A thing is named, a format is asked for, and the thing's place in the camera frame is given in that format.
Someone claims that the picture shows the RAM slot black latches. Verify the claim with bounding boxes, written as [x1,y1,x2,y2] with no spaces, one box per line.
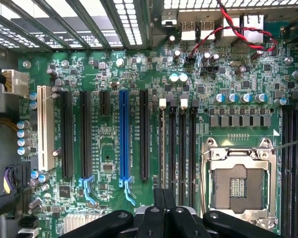
[189,99,199,209]
[168,99,177,199]
[280,104,295,238]

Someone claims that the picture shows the black RAM slots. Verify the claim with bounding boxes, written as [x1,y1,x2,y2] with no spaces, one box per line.
[158,98,167,190]

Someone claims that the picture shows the light blue slot latch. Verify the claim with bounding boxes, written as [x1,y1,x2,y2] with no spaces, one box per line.
[78,175,97,206]
[118,176,137,207]

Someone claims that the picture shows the CPU socket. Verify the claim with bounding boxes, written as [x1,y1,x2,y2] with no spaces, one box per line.
[201,137,279,231]

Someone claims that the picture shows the silver chipset heatsink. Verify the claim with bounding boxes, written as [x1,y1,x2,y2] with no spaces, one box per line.
[63,213,107,234]

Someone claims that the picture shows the long black expansion slot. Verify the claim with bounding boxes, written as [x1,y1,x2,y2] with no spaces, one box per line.
[79,91,92,178]
[139,90,150,180]
[60,91,74,179]

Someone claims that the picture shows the blue expansion slot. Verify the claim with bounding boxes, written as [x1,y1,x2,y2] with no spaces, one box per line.
[119,89,130,180]

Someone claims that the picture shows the green motherboard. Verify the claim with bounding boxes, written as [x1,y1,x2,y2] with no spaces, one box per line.
[17,22,298,238]

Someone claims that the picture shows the short black expansion slot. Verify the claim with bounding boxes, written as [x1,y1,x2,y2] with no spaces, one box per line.
[99,91,111,117]

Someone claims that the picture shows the white PCI expansion slot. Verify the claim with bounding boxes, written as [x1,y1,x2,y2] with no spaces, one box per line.
[37,85,56,172]

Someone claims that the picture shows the silver USB port block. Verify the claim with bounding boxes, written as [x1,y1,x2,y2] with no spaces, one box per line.
[199,20,216,42]
[180,20,197,42]

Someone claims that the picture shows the silver stacked port block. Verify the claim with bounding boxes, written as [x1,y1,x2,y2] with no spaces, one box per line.
[222,16,241,46]

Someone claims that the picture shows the white power connector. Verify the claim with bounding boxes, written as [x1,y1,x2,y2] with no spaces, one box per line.
[1,69,30,98]

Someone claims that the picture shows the grey metal PC case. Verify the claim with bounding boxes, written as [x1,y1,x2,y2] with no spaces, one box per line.
[0,0,298,238]

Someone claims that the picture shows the small silver rear port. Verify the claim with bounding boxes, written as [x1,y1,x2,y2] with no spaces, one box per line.
[161,11,178,27]

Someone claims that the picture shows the silver ethernet port block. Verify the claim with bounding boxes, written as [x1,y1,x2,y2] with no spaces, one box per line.
[240,13,266,43]

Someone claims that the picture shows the black connector coloured wires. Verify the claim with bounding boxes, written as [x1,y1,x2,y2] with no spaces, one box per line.
[3,162,32,196]

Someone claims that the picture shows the black sleeved cable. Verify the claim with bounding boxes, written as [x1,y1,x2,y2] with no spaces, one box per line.
[0,190,25,221]

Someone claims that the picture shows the red black twisted wire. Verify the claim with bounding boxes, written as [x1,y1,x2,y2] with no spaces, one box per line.
[188,0,278,63]

